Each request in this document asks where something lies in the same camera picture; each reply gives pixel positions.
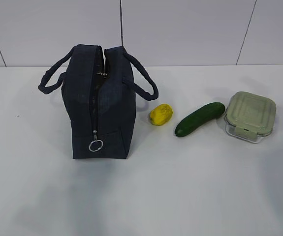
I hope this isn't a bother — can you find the glass container with green lid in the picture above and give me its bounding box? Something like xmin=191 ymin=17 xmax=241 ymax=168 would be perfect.
xmin=224 ymin=91 xmax=276 ymax=144

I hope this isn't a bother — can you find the silver zipper pull ring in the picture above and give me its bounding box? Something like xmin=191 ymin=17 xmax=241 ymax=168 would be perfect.
xmin=89 ymin=139 xmax=104 ymax=152

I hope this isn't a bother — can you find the dark navy fabric lunch bag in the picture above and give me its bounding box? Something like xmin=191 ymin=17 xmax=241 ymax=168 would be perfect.
xmin=38 ymin=44 xmax=158 ymax=159

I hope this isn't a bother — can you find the yellow lemon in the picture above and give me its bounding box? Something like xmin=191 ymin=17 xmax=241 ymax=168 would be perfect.
xmin=149 ymin=104 xmax=173 ymax=126

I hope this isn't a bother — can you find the green cucumber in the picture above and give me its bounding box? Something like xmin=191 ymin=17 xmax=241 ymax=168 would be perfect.
xmin=174 ymin=102 xmax=225 ymax=138

